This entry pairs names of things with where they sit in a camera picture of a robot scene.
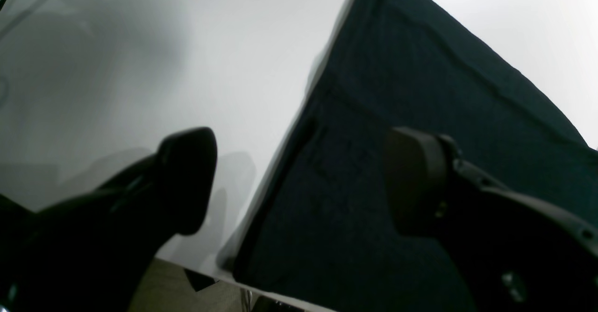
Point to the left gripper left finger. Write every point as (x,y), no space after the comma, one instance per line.
(89,253)

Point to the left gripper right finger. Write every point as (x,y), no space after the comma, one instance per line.
(515,253)

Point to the black T-shirt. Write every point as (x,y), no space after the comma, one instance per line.
(323,232)

